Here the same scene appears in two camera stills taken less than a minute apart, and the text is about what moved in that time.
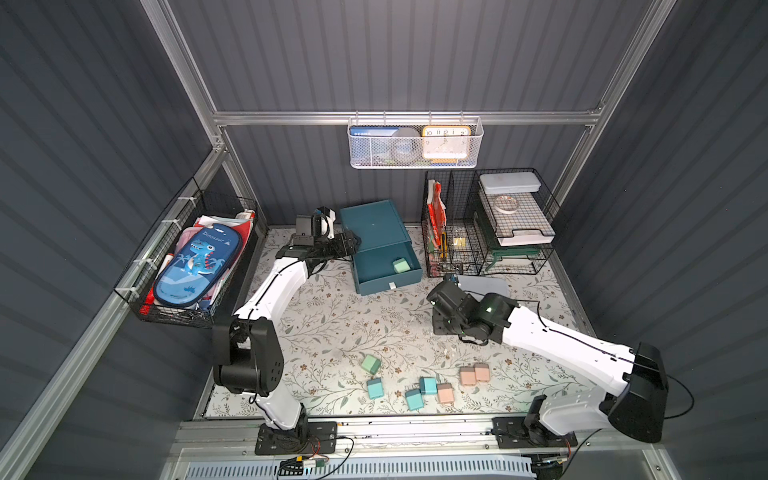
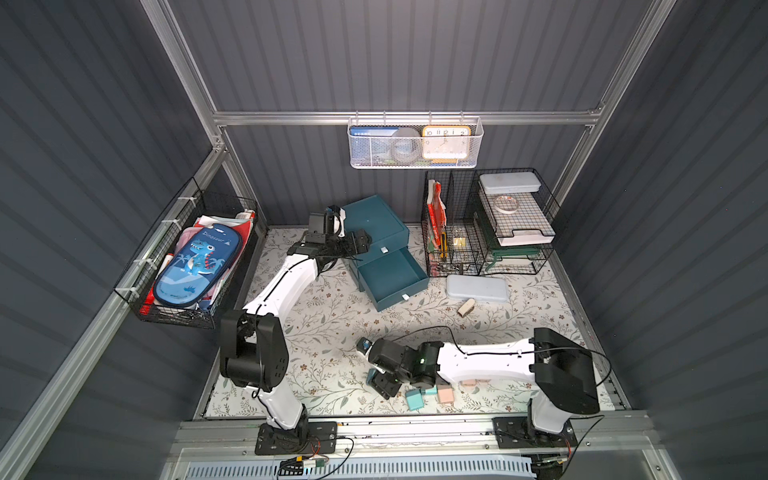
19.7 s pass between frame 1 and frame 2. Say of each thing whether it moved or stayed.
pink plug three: stayed
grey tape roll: stayed
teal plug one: moved
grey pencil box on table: stayed
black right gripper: moved
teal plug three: stayed
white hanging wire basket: stayed
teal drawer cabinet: moved
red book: stayed
